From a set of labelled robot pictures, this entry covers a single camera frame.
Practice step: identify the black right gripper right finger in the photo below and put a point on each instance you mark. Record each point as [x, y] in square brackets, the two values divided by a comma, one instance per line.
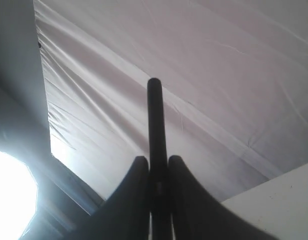
[197, 215]

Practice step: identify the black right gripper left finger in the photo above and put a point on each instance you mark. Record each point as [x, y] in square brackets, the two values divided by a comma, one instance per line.
[126, 214]

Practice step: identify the black paintbrush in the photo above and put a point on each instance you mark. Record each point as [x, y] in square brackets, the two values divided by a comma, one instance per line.
[159, 182]

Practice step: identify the round studio softbox light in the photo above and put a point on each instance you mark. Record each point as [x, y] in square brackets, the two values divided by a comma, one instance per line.
[18, 197]

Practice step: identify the white backdrop cloth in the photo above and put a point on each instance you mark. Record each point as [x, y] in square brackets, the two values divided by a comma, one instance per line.
[234, 75]

